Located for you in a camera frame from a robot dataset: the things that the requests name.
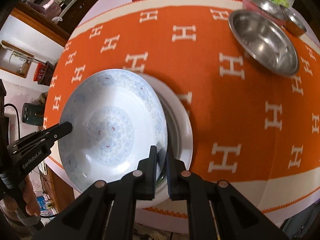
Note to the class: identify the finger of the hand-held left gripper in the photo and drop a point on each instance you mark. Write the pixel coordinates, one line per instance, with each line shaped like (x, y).
(60, 130)

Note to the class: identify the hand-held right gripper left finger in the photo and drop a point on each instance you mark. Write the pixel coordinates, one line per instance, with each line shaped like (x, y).
(150, 170)

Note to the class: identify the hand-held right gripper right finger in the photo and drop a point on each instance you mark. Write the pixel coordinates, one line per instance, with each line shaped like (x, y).
(170, 180)

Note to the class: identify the white round plate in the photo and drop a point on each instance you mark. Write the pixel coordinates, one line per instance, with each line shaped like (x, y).
(183, 135)

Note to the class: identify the blue floral porcelain plate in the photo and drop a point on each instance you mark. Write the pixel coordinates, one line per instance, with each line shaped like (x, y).
(110, 125)

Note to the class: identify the large steel bowl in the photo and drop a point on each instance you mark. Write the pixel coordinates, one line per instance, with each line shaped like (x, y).
(265, 42)

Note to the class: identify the pink steel bowl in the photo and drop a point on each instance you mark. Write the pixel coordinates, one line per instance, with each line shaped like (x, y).
(265, 5)
(250, 5)

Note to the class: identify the small steel bowl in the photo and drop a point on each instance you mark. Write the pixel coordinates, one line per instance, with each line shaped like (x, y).
(293, 21)

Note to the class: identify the person's left hand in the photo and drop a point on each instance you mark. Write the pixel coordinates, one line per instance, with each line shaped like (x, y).
(32, 202)

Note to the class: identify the teal smartphone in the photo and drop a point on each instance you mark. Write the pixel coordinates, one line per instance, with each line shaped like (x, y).
(31, 113)

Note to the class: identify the dark woven basket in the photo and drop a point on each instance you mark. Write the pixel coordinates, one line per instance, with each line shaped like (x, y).
(50, 76)

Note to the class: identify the red plastic box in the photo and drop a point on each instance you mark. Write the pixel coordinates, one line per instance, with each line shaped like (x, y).
(40, 71)

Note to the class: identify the orange patterned blanket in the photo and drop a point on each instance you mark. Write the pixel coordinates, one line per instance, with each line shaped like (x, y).
(212, 105)

